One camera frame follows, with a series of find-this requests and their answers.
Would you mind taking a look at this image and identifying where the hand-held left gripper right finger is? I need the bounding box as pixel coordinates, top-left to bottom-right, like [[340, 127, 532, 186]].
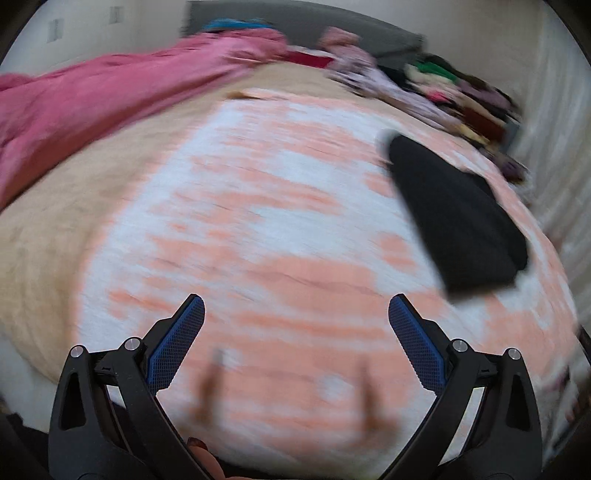
[[381, 293, 544, 480]]

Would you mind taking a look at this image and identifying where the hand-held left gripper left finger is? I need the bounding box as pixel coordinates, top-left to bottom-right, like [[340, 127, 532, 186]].
[[48, 294, 213, 480]]

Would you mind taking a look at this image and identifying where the pile of folded clothes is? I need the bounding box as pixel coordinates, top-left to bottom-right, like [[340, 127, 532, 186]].
[[404, 53, 525, 148]]

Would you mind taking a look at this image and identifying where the person's left hand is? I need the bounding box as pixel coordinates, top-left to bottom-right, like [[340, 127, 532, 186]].
[[186, 438, 228, 480]]

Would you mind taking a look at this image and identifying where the orange and white fluffy blanket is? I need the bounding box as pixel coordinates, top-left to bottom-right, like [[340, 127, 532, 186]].
[[76, 88, 583, 480]]

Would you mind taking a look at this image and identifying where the beige plush bed sheet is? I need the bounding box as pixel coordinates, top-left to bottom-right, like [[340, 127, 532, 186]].
[[0, 60, 356, 384]]

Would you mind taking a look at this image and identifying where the white satin curtain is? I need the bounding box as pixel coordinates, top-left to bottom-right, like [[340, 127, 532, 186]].
[[508, 9, 591, 324]]

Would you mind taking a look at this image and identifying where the pink velvet duvet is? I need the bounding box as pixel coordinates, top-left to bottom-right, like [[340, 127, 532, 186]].
[[0, 32, 289, 204]]

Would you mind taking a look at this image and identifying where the lilac crumpled garment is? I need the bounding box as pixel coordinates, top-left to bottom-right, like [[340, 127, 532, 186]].
[[328, 46, 444, 130]]

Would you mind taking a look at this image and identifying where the dark navy cloth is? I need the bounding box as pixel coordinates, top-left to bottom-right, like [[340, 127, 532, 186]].
[[379, 65, 413, 89]]

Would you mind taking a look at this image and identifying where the red cloth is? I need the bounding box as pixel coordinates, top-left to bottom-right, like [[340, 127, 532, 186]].
[[288, 50, 333, 68]]

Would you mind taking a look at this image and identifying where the pink fluffy cloth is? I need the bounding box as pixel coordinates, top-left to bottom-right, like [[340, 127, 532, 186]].
[[321, 27, 362, 48]]

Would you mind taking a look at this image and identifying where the blue cloth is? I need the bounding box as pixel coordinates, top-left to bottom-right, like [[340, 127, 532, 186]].
[[203, 18, 273, 34]]

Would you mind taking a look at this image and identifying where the white wardrobe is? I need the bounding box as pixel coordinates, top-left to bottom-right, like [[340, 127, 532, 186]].
[[9, 0, 190, 77]]

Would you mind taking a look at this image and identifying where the grey quilted headboard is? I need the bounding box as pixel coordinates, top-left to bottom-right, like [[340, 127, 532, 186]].
[[185, 0, 426, 58]]

